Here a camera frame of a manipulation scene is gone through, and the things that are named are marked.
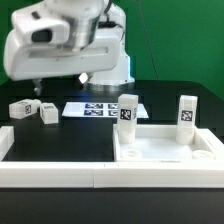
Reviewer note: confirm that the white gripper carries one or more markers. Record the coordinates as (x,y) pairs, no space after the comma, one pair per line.
(24,61)

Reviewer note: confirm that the white square table top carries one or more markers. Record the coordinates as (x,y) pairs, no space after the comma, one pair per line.
(158,143)

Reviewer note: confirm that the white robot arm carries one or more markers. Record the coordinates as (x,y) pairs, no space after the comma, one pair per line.
(85,18)

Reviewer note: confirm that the white sheet with markers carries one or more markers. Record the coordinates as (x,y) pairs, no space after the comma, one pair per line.
(90,109)

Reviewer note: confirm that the white U-shaped obstacle fence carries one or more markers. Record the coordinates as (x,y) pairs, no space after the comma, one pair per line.
(196,173)

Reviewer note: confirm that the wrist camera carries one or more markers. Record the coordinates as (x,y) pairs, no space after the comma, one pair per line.
(35,24)

